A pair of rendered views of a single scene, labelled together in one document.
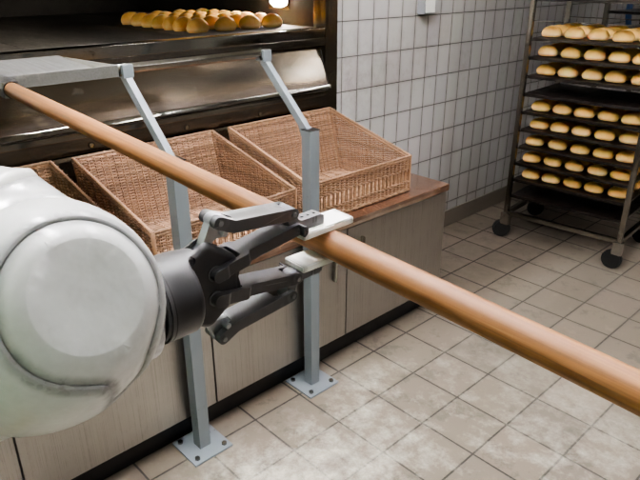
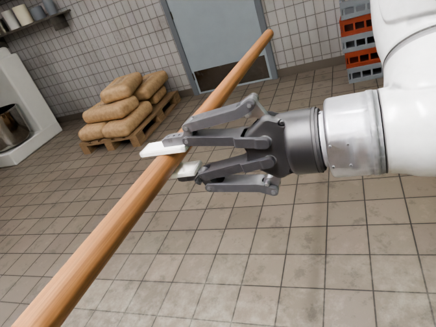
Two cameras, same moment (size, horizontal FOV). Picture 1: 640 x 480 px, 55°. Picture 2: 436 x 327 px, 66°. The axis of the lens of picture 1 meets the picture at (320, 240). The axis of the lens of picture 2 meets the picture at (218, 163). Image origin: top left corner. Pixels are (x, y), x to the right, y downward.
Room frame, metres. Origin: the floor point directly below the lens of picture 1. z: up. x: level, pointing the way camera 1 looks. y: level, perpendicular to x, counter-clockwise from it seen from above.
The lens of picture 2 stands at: (0.68, 0.41, 1.34)
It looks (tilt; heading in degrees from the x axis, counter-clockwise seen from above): 29 degrees down; 250
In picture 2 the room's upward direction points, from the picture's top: 20 degrees counter-clockwise
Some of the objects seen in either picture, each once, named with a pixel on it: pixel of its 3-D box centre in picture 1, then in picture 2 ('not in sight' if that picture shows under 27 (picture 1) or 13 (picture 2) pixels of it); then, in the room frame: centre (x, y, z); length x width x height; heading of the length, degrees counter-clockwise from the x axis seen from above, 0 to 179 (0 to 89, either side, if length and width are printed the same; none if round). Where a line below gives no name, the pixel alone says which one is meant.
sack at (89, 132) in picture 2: not in sight; (103, 123); (0.39, -3.66, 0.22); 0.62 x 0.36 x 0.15; 49
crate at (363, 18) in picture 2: not in sight; (375, 15); (-2.08, -1.89, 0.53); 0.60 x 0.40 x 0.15; 130
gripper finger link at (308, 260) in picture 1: (318, 255); (176, 170); (0.59, 0.00, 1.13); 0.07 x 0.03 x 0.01; 133
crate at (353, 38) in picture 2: not in sight; (375, 32); (-2.08, -1.89, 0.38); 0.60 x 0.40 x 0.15; 132
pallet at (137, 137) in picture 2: not in sight; (133, 120); (0.04, -3.73, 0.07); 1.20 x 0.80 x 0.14; 43
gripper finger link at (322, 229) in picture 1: (319, 224); (166, 147); (0.59, 0.00, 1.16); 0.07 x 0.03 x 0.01; 133
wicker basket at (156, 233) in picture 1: (188, 194); not in sight; (1.94, 0.44, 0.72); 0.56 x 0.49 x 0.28; 135
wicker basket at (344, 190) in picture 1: (321, 159); not in sight; (2.35, 0.00, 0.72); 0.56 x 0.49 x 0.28; 133
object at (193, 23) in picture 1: (201, 19); not in sight; (2.84, 0.52, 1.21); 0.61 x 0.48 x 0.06; 43
